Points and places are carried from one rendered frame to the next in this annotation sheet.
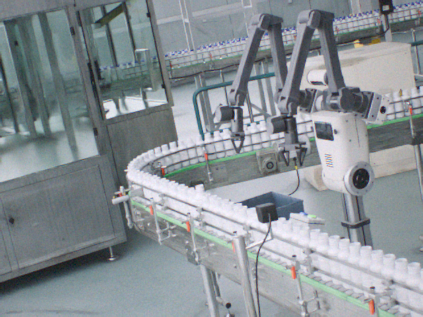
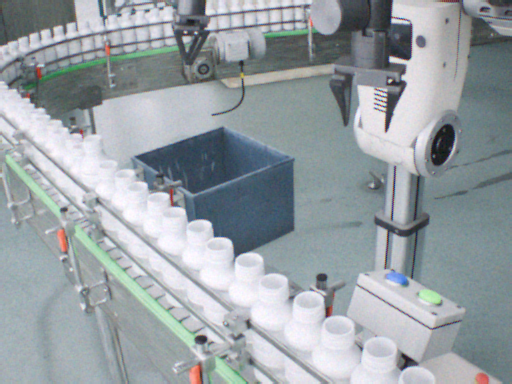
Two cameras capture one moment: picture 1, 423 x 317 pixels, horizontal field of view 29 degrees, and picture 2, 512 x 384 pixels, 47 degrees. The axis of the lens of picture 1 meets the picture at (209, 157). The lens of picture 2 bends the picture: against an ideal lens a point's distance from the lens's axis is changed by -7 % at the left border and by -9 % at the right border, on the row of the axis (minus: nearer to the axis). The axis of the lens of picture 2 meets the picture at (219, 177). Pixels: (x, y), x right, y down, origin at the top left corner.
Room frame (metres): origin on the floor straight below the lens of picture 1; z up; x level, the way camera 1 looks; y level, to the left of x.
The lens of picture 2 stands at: (2.52, 0.02, 1.63)
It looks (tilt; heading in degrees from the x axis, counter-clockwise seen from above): 26 degrees down; 350
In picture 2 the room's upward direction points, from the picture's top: 5 degrees counter-clockwise
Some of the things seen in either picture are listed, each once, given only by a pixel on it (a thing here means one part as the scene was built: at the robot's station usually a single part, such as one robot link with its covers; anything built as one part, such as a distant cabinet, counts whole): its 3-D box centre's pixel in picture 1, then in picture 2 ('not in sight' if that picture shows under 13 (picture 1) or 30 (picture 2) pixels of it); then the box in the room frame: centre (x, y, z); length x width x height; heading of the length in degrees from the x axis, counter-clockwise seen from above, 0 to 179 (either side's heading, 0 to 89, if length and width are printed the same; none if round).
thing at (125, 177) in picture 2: (216, 213); (130, 215); (3.52, 0.02, 1.08); 0.06 x 0.06 x 0.17
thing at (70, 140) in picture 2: (194, 205); (79, 172); (3.74, 0.11, 1.08); 0.06 x 0.06 x 0.17
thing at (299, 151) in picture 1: (297, 155); (379, 100); (3.30, -0.36, 1.32); 0.07 x 0.07 x 0.09; 53
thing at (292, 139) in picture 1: (291, 138); (370, 51); (3.32, -0.35, 1.39); 0.10 x 0.07 x 0.07; 53
